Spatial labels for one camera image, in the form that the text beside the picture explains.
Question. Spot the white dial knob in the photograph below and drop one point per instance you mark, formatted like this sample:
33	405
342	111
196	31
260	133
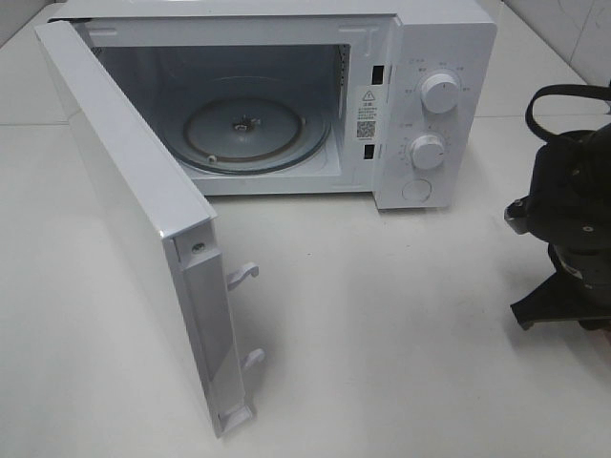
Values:
427	152
439	92

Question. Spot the round white door button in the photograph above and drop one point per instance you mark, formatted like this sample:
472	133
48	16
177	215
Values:
418	190

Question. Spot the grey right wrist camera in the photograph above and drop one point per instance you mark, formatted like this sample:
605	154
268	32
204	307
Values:
516	215

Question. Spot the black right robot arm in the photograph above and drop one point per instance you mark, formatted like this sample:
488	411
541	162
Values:
568	207

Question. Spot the white microwave door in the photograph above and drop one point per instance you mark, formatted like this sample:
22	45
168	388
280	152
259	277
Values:
163	225

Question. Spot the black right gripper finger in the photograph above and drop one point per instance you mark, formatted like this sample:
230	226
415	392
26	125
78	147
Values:
562	298

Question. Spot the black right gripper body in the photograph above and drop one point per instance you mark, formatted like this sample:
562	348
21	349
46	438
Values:
586	272

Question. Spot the glass microwave turntable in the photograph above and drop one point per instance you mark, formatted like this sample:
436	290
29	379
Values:
250	135

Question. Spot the white microwave oven body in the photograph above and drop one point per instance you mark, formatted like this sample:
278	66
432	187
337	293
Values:
359	63

